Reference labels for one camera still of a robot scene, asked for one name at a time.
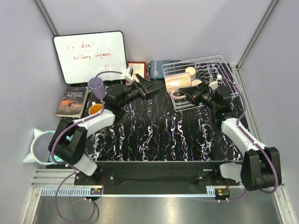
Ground pink cup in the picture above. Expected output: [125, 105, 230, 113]
[164, 72, 192, 100]

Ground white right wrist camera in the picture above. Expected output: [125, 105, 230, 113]
[208, 75, 222, 91]

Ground white slotted cable duct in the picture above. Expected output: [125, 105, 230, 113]
[41, 187, 103, 196]

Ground cream and brown cup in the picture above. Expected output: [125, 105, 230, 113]
[185, 67, 196, 80]

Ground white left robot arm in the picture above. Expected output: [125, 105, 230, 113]
[48, 75, 162, 185]

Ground dark blue book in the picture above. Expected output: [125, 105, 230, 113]
[150, 60, 180, 80]

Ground A Tale of Two Cities book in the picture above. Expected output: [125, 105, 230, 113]
[57, 86, 89, 118]

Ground cream ribbed cup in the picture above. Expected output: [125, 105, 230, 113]
[192, 79, 202, 86]

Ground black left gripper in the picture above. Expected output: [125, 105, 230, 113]
[119, 74, 163, 108]

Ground white patterned mug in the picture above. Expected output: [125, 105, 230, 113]
[88, 102, 103, 116]

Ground white wire dish rack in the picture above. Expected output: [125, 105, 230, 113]
[162, 55, 239, 112]

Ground white dry-erase board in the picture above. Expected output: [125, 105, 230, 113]
[53, 31, 127, 84]

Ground lavender cup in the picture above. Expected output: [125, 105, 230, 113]
[88, 77, 106, 99]

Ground red and cream book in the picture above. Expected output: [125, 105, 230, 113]
[127, 62, 146, 83]

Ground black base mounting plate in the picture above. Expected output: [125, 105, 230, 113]
[74, 161, 240, 196]

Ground white cat-ear headphones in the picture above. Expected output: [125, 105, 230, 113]
[22, 128, 57, 166]

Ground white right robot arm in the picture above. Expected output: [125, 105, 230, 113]
[178, 83, 282, 194]

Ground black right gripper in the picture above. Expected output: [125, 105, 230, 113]
[178, 81, 219, 112]

